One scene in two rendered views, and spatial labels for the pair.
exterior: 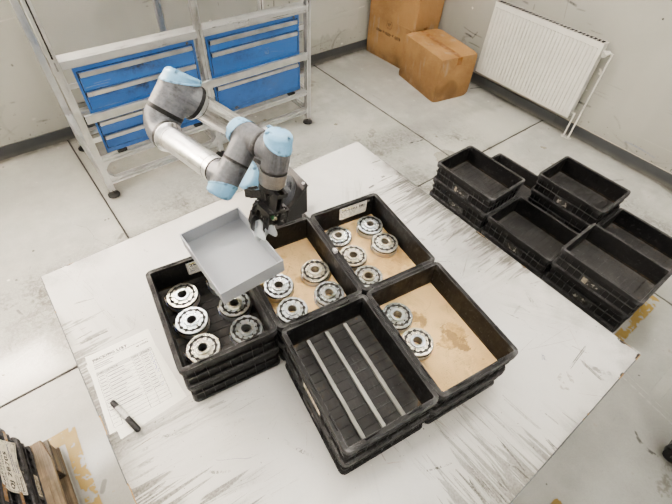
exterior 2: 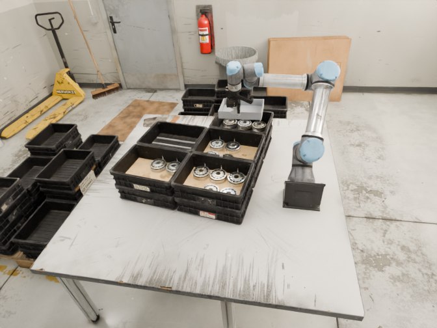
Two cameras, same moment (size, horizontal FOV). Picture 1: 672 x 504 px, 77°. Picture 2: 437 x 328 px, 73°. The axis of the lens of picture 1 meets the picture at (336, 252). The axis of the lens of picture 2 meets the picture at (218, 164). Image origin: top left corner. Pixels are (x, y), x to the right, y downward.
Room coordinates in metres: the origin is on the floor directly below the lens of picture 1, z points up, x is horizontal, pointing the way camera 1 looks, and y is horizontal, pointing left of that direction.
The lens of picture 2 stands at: (2.09, -0.83, 1.98)
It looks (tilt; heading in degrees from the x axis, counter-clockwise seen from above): 38 degrees down; 144
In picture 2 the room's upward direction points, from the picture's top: 5 degrees counter-clockwise
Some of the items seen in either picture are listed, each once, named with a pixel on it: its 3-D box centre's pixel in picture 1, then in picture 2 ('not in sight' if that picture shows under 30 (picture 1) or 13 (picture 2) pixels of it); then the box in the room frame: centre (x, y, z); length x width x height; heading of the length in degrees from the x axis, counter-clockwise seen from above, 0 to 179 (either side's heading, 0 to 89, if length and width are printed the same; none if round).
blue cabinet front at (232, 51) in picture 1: (258, 66); not in sight; (2.98, 0.65, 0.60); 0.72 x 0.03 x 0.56; 131
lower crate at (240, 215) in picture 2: not in sight; (215, 194); (1.06, -0.12, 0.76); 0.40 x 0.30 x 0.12; 32
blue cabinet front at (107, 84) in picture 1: (149, 97); not in sight; (2.45, 1.25, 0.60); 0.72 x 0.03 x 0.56; 131
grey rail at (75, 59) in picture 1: (196, 31); not in sight; (2.74, 0.97, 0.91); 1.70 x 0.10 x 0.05; 131
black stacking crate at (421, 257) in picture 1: (368, 248); (214, 180); (1.06, -0.12, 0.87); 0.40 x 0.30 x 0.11; 32
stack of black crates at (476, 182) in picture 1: (469, 200); not in sight; (1.94, -0.78, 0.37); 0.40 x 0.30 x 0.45; 41
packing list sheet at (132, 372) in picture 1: (131, 378); not in sight; (0.56, 0.63, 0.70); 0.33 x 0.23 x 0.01; 41
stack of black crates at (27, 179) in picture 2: not in sight; (37, 185); (-0.48, -0.97, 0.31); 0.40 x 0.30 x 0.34; 131
